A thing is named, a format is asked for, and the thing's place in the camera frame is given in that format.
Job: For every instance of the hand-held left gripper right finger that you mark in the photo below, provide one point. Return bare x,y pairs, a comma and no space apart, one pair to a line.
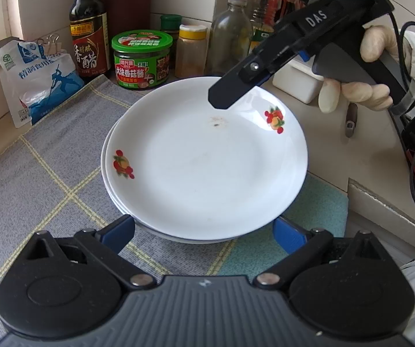
290,236

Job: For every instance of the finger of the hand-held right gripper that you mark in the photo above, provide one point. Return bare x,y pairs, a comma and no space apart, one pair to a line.
229,92

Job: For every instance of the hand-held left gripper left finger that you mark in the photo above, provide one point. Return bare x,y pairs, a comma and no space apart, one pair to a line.
118,233

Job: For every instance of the white plate with brown stain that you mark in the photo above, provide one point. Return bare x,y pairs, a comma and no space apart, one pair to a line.
200,173

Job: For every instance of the person's right hand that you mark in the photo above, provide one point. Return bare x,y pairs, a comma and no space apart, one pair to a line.
359,92

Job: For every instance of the yellow capped spice jar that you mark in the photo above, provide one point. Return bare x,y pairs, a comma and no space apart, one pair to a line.
191,54

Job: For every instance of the red labelled oil bottle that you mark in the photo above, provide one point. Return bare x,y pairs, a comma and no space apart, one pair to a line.
265,7

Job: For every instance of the red capped glass bottle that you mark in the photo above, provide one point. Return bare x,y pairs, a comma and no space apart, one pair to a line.
229,36

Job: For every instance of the white plastic box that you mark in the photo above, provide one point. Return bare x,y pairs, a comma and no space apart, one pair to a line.
294,83

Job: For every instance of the grey and teal checked towel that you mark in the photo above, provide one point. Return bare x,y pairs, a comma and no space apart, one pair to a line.
48,188

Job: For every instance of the green capped spice jar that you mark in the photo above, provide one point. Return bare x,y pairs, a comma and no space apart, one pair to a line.
171,29

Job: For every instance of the green lidded sauce jar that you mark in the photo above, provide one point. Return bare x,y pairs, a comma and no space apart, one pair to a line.
140,65

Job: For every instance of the dark red knife block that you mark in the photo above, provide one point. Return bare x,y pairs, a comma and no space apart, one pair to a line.
127,0

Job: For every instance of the dark vinegar bottle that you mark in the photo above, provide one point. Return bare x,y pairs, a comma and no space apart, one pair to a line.
88,43

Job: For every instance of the white and blue salt bag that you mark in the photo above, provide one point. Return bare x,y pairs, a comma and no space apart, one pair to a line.
37,86

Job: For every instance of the binder clip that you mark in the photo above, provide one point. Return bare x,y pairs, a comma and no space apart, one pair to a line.
54,41
42,43

